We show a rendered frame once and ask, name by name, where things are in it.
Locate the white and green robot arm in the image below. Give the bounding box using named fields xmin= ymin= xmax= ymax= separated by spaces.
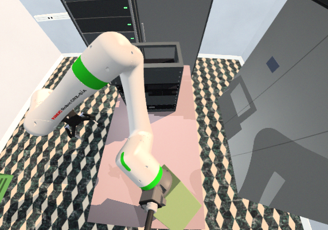
xmin=24 ymin=32 xmax=172 ymax=230

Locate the dark grey server rack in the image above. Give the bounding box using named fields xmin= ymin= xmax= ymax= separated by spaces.
xmin=112 ymin=42 xmax=184 ymax=112

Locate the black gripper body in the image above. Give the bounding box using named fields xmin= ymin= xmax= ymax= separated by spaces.
xmin=65 ymin=112 xmax=81 ymax=127

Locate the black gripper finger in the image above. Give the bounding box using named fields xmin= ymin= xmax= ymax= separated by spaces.
xmin=64 ymin=123 xmax=81 ymax=139
xmin=78 ymin=112 xmax=98 ymax=124

